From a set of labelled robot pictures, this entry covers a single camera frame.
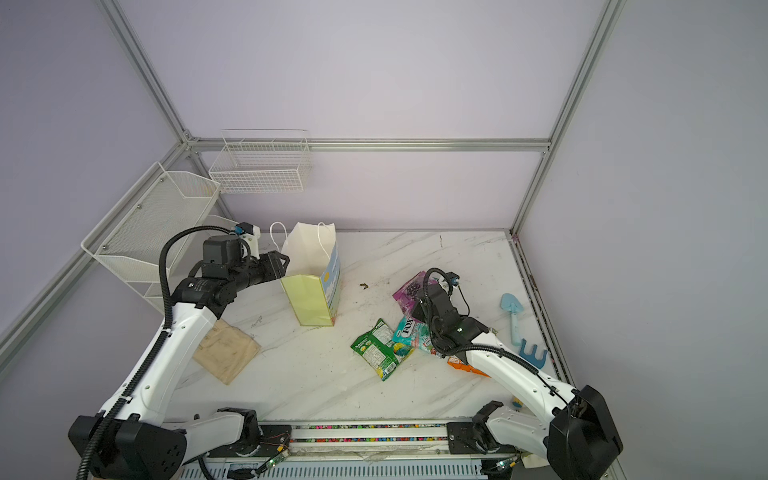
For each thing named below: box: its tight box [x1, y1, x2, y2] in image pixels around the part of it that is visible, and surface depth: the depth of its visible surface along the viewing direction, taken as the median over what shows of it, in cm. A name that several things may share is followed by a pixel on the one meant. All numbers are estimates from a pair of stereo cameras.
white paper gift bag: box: [269, 221, 342, 327], surface depth 85 cm
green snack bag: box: [350, 318, 414, 381], surface depth 88 cm
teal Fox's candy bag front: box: [392, 315, 437, 357], surface depth 90 cm
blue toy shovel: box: [500, 293, 524, 346], surface depth 100 cm
